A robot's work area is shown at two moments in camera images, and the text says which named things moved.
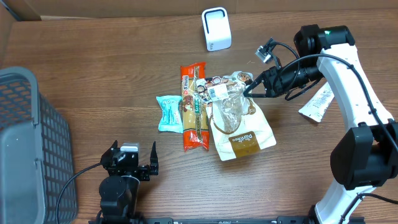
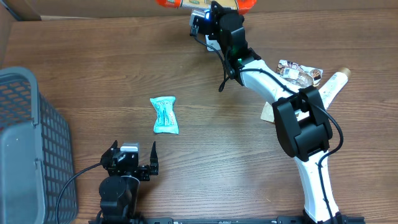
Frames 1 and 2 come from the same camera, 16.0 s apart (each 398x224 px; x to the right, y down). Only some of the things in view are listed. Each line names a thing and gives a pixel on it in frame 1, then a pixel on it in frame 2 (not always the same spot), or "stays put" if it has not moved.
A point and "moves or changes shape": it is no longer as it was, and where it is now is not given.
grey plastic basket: [36, 154] stays put
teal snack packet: [170, 119] moves or changes shape
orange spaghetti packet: [195, 114] to [243, 6]
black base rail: [281, 219] stays put
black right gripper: [274, 82] to [220, 12]
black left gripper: [147, 172] stays put
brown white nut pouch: [237, 128] moves or changes shape
